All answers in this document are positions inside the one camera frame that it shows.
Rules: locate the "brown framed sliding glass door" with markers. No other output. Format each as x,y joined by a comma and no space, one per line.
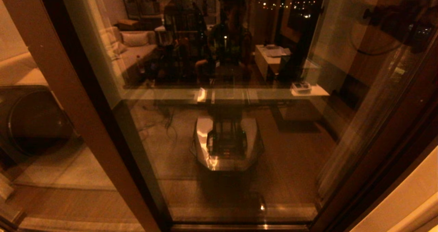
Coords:
291,139

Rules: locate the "dark brown door jamb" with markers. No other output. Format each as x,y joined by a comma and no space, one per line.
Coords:
386,182

